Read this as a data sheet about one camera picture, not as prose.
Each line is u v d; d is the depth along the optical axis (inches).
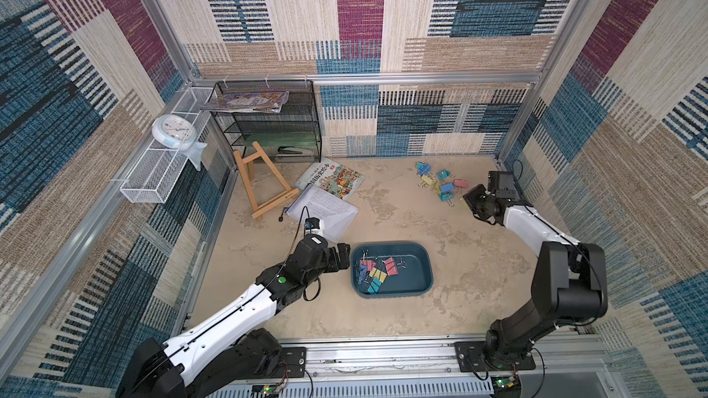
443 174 43.7
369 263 34.3
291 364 28.7
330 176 45.3
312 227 27.7
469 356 28.7
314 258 23.8
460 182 44.5
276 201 40.2
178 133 29.9
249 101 34.2
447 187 42.3
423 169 45.2
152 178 35.4
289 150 42.6
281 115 42.6
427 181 43.9
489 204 27.4
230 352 22.7
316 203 41.4
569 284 18.0
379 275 34.2
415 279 33.6
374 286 33.4
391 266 34.7
